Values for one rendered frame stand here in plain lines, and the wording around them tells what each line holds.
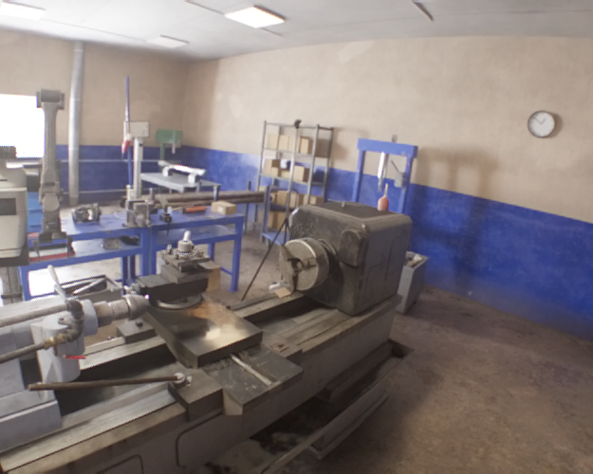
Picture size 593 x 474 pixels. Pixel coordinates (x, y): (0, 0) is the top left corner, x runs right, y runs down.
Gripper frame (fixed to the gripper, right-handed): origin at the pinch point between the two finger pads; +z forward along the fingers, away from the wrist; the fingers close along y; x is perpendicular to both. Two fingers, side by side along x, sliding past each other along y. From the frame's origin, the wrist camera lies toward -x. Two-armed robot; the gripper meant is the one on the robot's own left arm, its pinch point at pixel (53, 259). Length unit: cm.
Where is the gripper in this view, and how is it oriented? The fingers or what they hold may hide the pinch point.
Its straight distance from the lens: 138.8
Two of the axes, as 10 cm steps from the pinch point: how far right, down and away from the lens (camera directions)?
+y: 8.0, -0.6, 5.9
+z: 1.9, 9.7, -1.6
